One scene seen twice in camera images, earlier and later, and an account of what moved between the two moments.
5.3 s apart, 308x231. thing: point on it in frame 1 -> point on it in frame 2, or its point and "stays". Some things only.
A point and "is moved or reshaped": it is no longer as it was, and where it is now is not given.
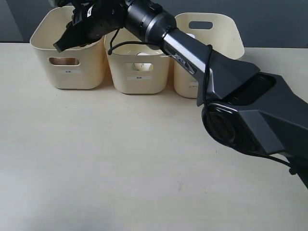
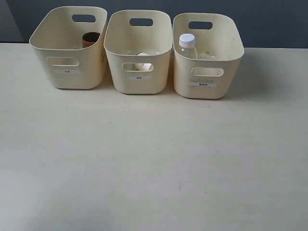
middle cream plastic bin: x=135 y=68 stays
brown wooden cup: x=64 y=61 is moved or reshaped
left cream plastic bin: x=81 y=67 stays
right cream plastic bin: x=218 y=30 stays
